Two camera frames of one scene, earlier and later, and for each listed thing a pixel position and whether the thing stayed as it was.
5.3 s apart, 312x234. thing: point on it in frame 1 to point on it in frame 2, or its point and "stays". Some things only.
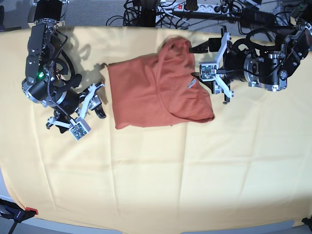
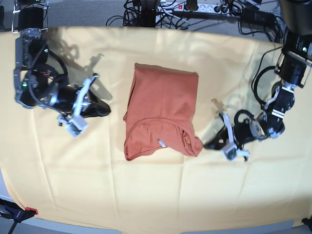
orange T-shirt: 158,89 to 162,112
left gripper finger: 62,129 to 95,102
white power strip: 204,8 stays
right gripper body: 230,67 to 243,131
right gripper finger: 214,44 to 219,140
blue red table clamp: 11,210 stays
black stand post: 147,12 stays
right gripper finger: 209,83 to 218,142
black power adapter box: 252,17 stays
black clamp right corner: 308,222 stays
